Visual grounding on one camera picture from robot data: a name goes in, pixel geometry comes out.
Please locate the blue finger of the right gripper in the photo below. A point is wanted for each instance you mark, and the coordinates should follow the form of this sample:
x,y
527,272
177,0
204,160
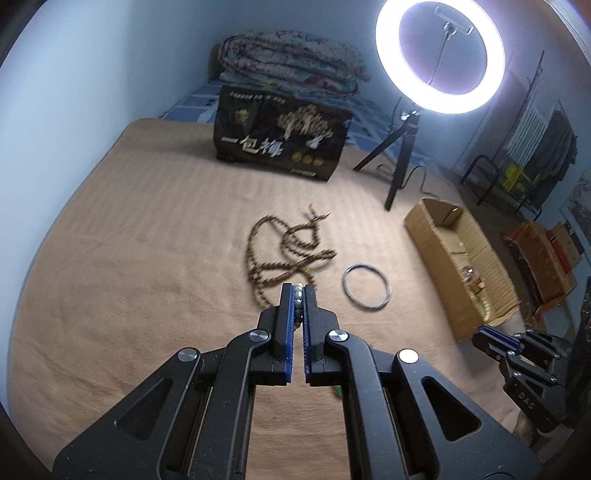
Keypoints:
x,y
495,343

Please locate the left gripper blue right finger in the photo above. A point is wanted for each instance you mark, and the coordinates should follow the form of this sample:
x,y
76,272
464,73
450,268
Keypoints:
x,y
314,358

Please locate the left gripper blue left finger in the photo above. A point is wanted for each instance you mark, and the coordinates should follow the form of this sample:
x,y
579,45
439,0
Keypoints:
x,y
283,346

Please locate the dark blue bangle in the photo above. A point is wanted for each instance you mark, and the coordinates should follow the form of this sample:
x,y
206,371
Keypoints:
x,y
366,287

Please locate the open cardboard box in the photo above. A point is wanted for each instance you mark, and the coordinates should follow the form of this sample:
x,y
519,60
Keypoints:
x,y
474,285

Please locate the orange covered box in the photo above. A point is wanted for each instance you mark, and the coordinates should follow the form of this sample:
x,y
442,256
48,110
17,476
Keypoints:
x,y
549,283

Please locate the beige bed blanket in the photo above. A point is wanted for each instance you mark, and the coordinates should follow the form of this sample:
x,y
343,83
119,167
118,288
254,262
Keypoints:
x,y
149,257

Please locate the yellow crate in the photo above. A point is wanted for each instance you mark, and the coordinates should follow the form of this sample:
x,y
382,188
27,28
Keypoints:
x,y
516,180

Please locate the black printed snack bag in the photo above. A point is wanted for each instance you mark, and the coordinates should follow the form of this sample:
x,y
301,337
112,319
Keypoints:
x,y
279,132

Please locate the dark hanging clothes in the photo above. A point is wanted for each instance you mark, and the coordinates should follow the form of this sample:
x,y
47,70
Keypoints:
x,y
556,152

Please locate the black clothes rack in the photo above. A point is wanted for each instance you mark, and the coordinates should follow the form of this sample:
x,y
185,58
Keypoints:
x,y
485,174

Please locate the striped hanging towel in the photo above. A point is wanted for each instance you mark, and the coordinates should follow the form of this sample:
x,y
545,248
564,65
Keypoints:
x,y
526,122

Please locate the folded floral quilt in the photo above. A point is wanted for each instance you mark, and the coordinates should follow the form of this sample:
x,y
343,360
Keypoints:
x,y
293,60

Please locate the wall landscape poster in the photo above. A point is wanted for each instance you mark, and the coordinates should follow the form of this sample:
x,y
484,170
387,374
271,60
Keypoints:
x,y
576,208

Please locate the white ring light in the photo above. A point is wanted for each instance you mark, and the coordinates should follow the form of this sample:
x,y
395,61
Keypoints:
x,y
445,56

